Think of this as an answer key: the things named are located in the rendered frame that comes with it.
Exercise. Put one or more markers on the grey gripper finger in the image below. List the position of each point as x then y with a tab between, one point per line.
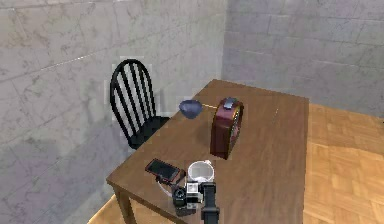
164	190
182	180

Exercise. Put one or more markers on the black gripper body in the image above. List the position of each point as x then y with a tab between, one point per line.
179	198

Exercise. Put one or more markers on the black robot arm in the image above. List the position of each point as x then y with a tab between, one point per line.
210	203

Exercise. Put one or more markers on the red phone with black screen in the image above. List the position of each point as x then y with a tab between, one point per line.
162	169

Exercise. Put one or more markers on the white cup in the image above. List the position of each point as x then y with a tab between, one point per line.
200	171

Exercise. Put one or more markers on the black spindle-back chair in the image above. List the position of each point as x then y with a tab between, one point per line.
146	131

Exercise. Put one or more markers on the blue bowl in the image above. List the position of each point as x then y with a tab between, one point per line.
190	108

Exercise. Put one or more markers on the brown wooden table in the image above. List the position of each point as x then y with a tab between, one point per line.
266	150

